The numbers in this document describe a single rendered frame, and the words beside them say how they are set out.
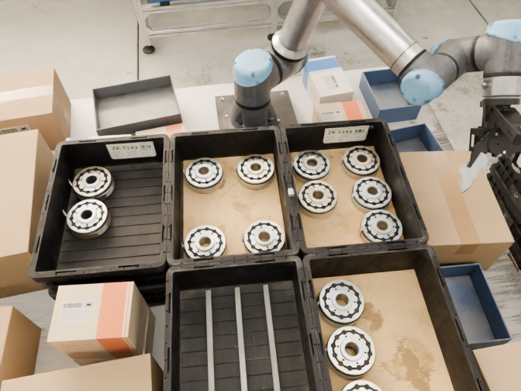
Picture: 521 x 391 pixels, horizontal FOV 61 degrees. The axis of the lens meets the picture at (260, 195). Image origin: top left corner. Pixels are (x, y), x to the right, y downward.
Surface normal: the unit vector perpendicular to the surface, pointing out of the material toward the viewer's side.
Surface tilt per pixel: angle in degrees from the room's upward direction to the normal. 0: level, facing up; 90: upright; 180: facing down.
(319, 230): 0
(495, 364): 0
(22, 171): 0
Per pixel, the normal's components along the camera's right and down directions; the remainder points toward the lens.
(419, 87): -0.70, 0.55
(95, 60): 0.00, -0.58
